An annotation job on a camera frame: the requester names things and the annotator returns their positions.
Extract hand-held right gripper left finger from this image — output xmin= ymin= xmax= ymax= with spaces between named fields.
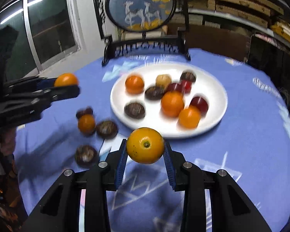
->
xmin=24 ymin=139 xmax=128 ymax=232

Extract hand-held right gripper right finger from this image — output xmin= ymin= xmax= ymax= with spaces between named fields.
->
xmin=162 ymin=141 xmax=272 ymax=232

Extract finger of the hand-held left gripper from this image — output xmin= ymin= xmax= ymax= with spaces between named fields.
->
xmin=3 ymin=77 xmax=57 ymax=90
xmin=32 ymin=85 xmax=81 ymax=107

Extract yellow orange citrus fruit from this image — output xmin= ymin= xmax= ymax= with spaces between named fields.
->
xmin=126 ymin=127 xmax=165 ymax=165

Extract red cherry tomato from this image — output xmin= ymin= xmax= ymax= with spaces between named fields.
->
xmin=182 ymin=80 xmax=193 ymax=93

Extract white plate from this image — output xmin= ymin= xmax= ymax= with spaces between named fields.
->
xmin=110 ymin=61 xmax=229 ymax=139

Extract tan round fruit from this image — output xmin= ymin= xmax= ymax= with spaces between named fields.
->
xmin=156 ymin=74 xmax=172 ymax=87

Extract person's left hand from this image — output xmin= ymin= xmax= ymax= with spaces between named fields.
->
xmin=0 ymin=126 xmax=17 ymax=157

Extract small dark brown jujube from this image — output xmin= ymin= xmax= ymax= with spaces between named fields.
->
xmin=76 ymin=107 xmax=94 ymax=119

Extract window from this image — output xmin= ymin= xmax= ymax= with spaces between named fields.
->
xmin=0 ymin=0 xmax=84 ymax=78

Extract blue printed tablecloth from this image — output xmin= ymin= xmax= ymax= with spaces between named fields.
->
xmin=14 ymin=48 xmax=290 ymax=232

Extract round deer embroidery screen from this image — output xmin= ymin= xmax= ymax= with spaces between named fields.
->
xmin=105 ymin=0 xmax=177 ymax=32

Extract round deer screen ornament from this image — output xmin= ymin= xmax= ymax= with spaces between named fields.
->
xmin=92 ymin=0 xmax=191 ymax=67

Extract brown wooden board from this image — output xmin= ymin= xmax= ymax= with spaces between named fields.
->
xmin=167 ymin=24 xmax=250 ymax=63

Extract large black panel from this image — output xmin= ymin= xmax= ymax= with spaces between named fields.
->
xmin=246 ymin=34 xmax=290 ymax=83

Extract white metal shelving unit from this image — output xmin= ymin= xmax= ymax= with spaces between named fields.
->
xmin=184 ymin=0 xmax=290 ymax=63

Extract stack of yellow flat boxes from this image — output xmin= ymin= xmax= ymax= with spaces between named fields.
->
xmin=271 ymin=22 xmax=290 ymax=44

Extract stacks of tan woven boxes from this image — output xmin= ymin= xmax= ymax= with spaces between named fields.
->
xmin=203 ymin=0 xmax=284 ymax=28

